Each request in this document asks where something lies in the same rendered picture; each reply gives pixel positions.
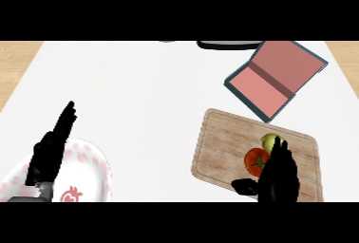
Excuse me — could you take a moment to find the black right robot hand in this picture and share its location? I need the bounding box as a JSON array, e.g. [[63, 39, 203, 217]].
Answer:
[[230, 136, 301, 203]]

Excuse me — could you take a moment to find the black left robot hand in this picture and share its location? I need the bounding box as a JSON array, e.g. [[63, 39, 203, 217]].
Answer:
[[23, 101, 78, 188]]

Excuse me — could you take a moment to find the red tomato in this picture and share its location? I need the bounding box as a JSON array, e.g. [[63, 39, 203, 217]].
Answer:
[[242, 147, 271, 178]]

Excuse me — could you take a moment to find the wooden cutting board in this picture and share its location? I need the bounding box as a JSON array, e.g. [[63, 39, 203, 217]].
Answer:
[[189, 107, 325, 203]]

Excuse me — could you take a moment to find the pink box with teal rim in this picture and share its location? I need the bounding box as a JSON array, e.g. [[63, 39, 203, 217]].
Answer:
[[223, 41, 329, 124]]

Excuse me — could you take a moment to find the white plate with pink print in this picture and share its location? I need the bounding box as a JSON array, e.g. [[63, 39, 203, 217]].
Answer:
[[0, 138, 113, 203]]

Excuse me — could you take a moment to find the yellow-green fruit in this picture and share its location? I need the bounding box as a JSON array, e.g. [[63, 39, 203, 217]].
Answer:
[[260, 133, 286, 154]]

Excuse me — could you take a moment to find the black and grey appliance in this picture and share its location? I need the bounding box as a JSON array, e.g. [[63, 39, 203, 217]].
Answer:
[[195, 40, 265, 51]]

